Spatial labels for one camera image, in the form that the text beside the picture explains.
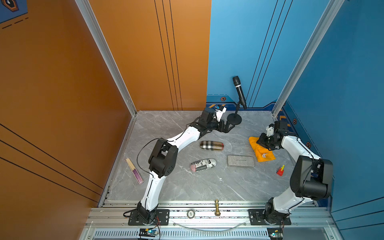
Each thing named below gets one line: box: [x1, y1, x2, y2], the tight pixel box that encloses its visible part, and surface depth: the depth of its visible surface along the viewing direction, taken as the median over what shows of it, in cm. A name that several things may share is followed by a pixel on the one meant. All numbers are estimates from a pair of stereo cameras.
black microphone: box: [232, 75, 247, 110], surface depth 99 cm
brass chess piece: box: [214, 199, 221, 216], surface depth 77 cm
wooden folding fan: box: [124, 158, 144, 185], surface depth 91 cm
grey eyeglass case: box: [227, 154, 255, 167], surface depth 91 cm
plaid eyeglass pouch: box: [199, 140, 225, 151], surface depth 98 cm
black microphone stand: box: [227, 103, 242, 125], surface depth 118 cm
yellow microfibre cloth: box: [248, 136, 276, 163], surface depth 94 cm
